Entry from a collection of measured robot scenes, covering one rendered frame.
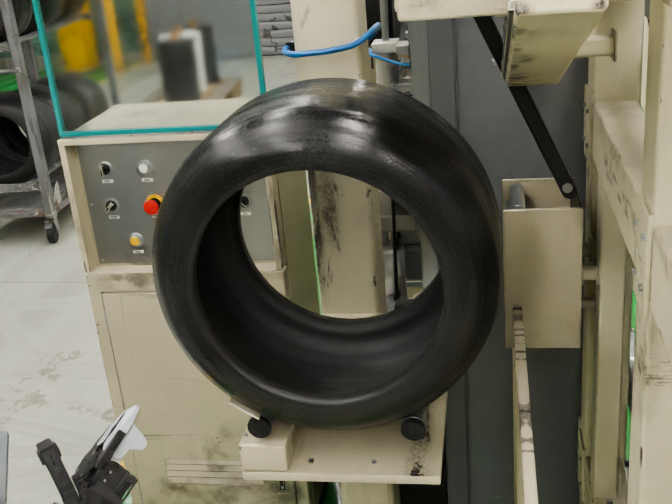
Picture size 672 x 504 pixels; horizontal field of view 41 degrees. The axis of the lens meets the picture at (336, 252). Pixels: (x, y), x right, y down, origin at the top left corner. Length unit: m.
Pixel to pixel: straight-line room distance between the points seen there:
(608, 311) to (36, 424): 2.43
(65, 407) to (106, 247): 1.35
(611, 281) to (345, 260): 0.54
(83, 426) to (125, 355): 1.05
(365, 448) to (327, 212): 0.48
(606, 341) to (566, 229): 0.26
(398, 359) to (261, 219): 0.70
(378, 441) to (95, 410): 2.05
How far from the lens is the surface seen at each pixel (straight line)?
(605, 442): 2.00
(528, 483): 1.32
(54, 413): 3.71
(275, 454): 1.68
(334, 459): 1.72
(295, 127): 1.38
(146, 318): 2.47
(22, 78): 5.28
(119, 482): 1.56
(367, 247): 1.85
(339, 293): 1.90
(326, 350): 1.81
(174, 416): 2.61
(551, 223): 1.75
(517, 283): 1.79
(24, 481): 3.36
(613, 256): 1.80
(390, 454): 1.72
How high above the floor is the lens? 1.79
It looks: 22 degrees down
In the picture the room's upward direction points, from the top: 5 degrees counter-clockwise
